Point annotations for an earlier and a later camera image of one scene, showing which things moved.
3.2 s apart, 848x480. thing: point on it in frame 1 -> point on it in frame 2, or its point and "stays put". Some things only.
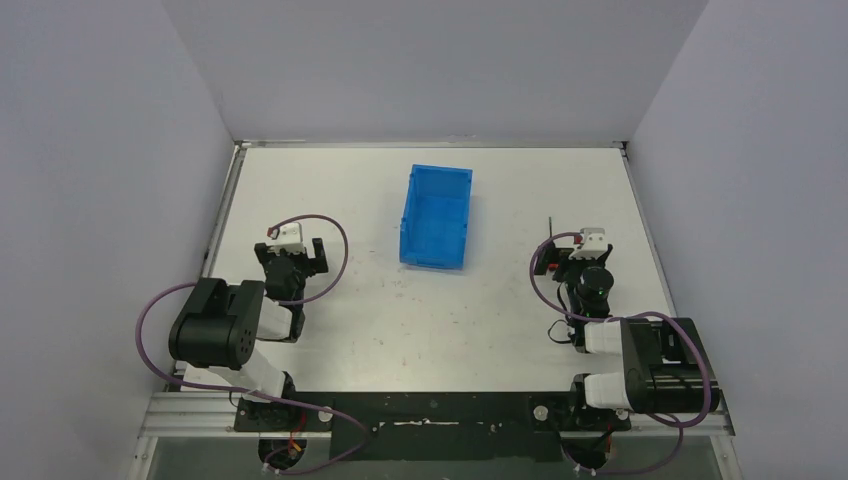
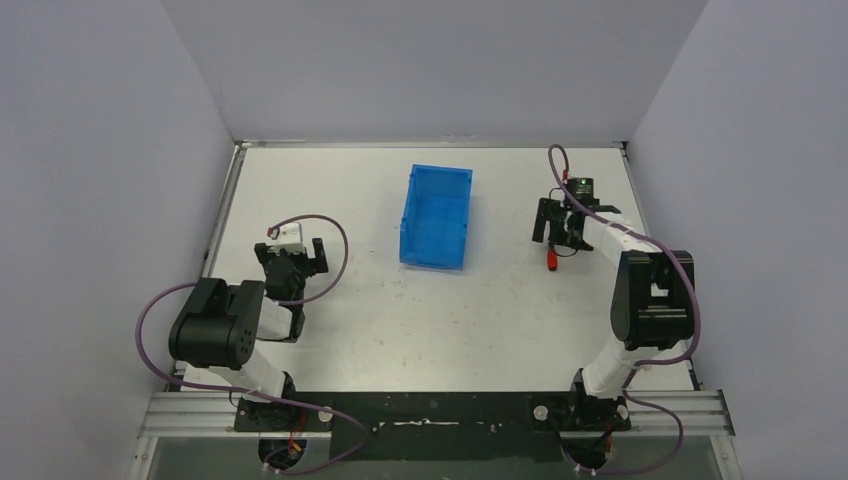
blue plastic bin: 434,223 stays put
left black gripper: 315,263 stays put
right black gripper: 560,257 -> 551,210
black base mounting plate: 431,426 stays put
